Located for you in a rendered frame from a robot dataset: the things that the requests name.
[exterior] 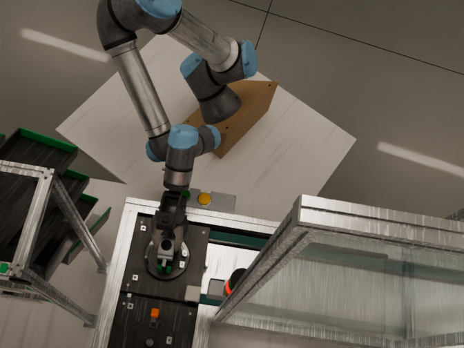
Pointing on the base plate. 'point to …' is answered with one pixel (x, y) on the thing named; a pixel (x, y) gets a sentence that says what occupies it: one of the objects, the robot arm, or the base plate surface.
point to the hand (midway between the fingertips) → (166, 248)
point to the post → (265, 266)
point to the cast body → (166, 249)
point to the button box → (220, 204)
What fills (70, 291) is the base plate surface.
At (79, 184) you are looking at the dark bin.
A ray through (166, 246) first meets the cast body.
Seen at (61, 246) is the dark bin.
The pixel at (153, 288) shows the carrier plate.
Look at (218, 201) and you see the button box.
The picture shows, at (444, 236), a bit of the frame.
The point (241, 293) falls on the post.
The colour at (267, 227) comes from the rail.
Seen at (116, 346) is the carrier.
